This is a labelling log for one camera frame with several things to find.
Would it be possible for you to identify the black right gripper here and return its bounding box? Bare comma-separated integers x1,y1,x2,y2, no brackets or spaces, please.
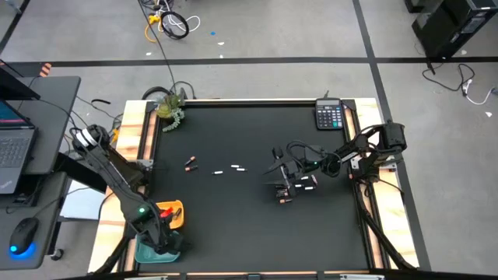
263,149,326,187

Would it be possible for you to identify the orange plastic tray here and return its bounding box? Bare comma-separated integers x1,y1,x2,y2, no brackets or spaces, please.
154,199,185,230

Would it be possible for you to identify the teal plastic tray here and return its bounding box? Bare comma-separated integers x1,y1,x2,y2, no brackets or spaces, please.
134,233,182,264

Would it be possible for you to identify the black desk calculator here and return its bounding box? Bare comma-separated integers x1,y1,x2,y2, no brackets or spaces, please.
314,98,345,131

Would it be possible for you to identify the white sheet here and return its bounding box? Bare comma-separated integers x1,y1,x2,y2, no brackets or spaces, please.
60,180,107,222

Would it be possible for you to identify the light wooden table board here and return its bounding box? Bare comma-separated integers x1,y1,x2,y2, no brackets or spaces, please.
87,99,159,274
344,96,420,270

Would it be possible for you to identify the green succulent plant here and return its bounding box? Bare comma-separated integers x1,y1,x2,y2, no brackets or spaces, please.
156,93,185,133

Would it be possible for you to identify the black computer mouse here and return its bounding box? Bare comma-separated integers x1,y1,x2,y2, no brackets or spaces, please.
9,216,40,257

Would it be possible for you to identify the black side desk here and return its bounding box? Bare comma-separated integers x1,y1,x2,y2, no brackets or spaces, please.
0,75,82,271

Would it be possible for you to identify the black laptop computer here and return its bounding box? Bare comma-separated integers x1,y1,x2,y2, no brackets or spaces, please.
0,99,39,195

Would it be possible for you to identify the black monitor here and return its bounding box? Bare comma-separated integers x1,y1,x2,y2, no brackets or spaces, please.
0,60,41,101

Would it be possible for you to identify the black computer tower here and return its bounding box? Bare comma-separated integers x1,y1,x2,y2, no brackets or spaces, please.
411,0,498,60

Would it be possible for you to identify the looped black cable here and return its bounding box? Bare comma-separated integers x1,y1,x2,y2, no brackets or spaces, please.
140,80,198,101

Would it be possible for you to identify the coiled black cable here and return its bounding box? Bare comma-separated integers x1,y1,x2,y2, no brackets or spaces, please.
160,10,191,40

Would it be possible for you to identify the long black floor cable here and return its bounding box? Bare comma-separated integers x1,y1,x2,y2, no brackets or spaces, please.
136,0,178,96

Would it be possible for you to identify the yellow cable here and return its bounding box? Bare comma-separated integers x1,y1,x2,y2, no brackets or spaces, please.
144,14,163,44

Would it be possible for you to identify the white charger cable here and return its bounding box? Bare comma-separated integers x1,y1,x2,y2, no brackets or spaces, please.
461,79,498,107

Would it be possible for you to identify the tangled black floor cable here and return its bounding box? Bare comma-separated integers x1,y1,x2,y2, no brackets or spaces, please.
422,58,476,93

